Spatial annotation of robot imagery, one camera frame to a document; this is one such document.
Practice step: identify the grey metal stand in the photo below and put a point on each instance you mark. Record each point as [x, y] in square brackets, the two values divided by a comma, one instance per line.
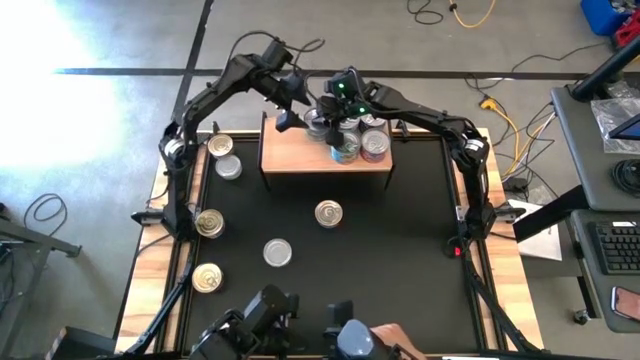
[35, 236]

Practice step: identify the black caster wheel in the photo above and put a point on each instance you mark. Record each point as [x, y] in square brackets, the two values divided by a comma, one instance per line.
[581, 317]

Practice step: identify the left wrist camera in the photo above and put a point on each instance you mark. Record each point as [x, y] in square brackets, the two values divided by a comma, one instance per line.
[277, 52]

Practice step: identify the black power adapter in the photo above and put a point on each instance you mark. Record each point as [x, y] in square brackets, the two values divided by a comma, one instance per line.
[515, 185]

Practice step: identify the black camera rig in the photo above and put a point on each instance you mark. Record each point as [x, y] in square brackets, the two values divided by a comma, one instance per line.
[260, 312]

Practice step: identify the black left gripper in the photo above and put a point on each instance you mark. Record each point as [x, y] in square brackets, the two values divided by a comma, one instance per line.
[292, 89]

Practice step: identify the black keyboard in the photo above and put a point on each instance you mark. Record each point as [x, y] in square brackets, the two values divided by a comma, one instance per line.
[617, 247]

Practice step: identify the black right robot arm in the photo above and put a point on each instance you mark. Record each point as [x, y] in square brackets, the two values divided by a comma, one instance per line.
[425, 116]

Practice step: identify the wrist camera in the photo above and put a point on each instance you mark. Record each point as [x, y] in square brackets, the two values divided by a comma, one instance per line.
[342, 82]
[277, 52]

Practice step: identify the person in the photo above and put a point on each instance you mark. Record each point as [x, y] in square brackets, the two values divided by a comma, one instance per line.
[357, 342]

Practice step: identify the clear plastic bag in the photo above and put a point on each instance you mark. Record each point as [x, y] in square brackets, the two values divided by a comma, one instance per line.
[607, 120]

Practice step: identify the black monitor pole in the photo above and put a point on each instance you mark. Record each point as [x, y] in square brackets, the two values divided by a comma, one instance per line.
[605, 70]

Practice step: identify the blue white tuna can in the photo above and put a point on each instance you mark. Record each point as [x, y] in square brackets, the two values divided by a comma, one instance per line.
[372, 121]

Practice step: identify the smartphone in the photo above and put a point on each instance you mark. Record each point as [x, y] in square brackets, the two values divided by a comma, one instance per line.
[627, 302]

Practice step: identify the teal skipjack tuna can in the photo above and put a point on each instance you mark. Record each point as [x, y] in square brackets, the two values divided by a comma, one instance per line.
[350, 124]

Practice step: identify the white green tuna can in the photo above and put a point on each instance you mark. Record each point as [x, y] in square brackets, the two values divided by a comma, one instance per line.
[277, 252]
[228, 167]
[314, 124]

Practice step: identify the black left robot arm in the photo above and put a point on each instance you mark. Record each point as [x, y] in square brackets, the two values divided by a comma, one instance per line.
[210, 97]

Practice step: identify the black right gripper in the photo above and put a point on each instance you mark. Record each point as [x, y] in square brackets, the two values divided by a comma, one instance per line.
[345, 110]

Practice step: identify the grey keyboard desk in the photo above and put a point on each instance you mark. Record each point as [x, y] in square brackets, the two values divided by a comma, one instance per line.
[595, 300]

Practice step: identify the blue plastic bin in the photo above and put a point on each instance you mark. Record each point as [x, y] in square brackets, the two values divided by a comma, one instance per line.
[600, 17]

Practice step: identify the red emergency stop button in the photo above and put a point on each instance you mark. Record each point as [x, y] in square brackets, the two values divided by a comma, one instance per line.
[457, 251]

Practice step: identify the black desk support beam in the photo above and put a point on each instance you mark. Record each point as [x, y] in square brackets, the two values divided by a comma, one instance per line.
[550, 215]

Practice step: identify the white paper sheet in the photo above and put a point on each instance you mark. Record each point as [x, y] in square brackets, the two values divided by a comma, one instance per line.
[542, 245]

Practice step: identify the black box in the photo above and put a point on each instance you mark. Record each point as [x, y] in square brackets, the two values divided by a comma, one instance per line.
[80, 345]

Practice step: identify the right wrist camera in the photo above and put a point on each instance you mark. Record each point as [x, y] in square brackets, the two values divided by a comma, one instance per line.
[342, 82]

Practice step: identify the wooden shelf with black frame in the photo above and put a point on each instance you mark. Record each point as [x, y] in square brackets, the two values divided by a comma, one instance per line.
[295, 155]

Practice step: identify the dark tablet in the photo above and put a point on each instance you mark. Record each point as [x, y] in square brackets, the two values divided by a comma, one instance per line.
[634, 129]

